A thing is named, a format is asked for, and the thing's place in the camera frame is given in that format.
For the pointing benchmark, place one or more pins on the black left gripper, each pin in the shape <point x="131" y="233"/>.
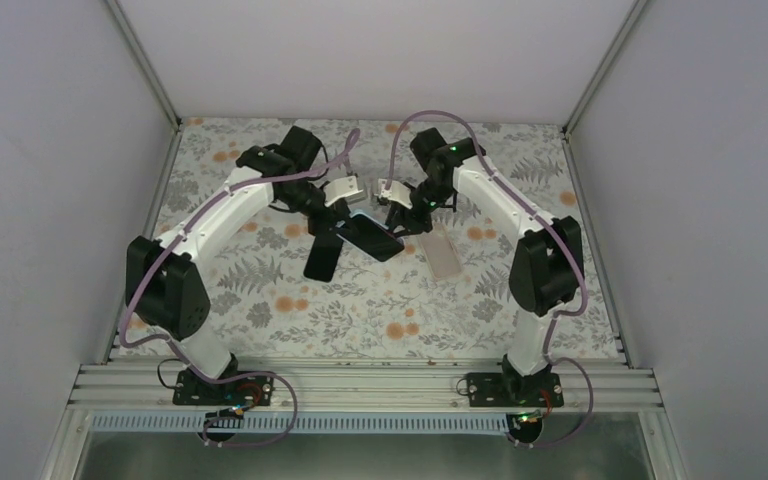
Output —
<point x="336" y="214"/>

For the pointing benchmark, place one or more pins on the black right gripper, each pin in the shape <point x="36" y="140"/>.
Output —
<point x="407" y="221"/>

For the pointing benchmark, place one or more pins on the phone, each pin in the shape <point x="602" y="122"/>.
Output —
<point x="370" y="236"/>

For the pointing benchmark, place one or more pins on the black smartphone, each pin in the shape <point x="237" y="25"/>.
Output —
<point x="323" y="258"/>

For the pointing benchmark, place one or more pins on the cream phone case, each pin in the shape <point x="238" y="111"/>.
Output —
<point x="440" y="253"/>

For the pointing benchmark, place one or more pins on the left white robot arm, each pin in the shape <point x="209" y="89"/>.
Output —
<point x="165" y="276"/>

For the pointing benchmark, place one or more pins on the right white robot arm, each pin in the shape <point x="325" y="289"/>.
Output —
<point x="547" y="267"/>

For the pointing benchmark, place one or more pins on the floral patterned table mat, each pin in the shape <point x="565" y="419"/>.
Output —
<point x="262" y="306"/>

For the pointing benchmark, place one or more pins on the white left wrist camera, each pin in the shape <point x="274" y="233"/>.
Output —
<point x="349" y="188"/>

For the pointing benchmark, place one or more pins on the aluminium frame left rail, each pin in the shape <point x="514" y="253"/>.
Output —
<point x="137" y="145"/>

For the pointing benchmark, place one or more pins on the aluminium frame rail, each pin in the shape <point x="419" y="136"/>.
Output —
<point x="137" y="145"/>
<point x="588" y="187"/>

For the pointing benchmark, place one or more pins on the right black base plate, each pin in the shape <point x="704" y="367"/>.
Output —
<point x="491" y="390"/>

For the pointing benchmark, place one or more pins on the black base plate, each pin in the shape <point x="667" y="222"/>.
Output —
<point x="250" y="391"/>
<point x="491" y="390"/>

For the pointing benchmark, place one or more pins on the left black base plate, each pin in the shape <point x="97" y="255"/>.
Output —
<point x="250" y="391"/>

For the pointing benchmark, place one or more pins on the aluminium front rail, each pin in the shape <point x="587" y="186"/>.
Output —
<point x="142" y="383"/>

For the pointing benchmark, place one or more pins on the aluminium frame right rail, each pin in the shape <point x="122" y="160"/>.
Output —
<point x="588" y="187"/>

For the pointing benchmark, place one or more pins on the white slotted cable duct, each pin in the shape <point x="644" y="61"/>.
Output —
<point x="304" y="423"/>

